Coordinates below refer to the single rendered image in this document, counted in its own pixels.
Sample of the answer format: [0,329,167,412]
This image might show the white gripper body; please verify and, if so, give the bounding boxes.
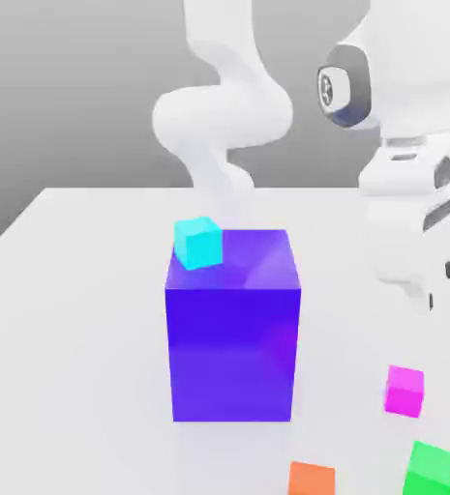
[363,184,450,285]

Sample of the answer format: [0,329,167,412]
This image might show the small magenta cube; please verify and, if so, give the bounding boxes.
[383,364,426,420]

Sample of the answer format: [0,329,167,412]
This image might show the small green cube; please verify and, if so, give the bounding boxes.
[402,440,450,495]

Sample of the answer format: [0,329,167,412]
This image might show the small cyan cube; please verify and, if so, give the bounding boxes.
[172,216,225,271]

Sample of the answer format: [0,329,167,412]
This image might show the small orange cube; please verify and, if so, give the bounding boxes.
[287,460,336,495]

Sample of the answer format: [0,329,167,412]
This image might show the large purple box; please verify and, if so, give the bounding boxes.
[164,228,302,423]

